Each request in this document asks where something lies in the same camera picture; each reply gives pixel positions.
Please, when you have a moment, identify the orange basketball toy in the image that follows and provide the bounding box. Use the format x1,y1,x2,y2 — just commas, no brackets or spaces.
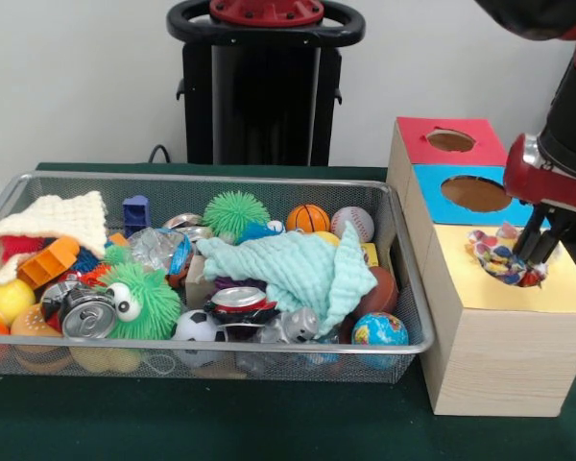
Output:
286,205,331,234

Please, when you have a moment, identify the wooden box with three holes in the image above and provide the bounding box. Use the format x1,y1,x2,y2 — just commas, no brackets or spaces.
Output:
386,116,576,417

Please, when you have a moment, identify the blue globe ball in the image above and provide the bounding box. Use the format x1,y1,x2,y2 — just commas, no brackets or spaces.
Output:
351,311,411,371

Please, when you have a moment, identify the black and white soccer ball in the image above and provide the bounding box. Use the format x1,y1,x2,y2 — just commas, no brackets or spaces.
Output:
172,310,229,369

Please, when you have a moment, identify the mint green cloth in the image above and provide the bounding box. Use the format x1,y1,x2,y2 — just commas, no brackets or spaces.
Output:
196,221,379,337

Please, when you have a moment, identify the small green spiky ball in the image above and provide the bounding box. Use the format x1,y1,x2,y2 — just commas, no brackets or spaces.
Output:
204,190,270,239

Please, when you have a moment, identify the brown football toy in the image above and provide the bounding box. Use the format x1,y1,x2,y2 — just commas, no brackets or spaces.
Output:
354,266,399,319

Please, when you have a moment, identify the shallow mesh bin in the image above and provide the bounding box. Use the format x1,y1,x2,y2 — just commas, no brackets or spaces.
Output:
0,171,436,384

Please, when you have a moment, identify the colourful patterned cloth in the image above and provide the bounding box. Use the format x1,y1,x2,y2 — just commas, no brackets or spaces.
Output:
465,221,549,288

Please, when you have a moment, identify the blue spiky ball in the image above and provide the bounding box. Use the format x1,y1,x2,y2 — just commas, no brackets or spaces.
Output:
234,220,287,244

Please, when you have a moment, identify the cream knitted cloth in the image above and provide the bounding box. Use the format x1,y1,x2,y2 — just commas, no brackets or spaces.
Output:
0,190,109,294

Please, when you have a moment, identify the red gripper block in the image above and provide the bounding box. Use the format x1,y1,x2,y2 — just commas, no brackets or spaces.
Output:
503,133,576,264

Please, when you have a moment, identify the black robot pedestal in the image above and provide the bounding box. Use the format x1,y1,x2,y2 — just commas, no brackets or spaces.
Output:
166,0,366,167

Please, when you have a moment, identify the black cable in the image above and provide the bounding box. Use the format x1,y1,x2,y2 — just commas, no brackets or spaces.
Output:
148,143,173,165

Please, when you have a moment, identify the large green spiky eyed ball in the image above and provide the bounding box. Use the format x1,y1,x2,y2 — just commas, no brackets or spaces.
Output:
95,262,182,341

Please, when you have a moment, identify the white baseball toy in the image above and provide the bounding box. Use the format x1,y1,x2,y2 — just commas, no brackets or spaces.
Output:
330,206,375,243

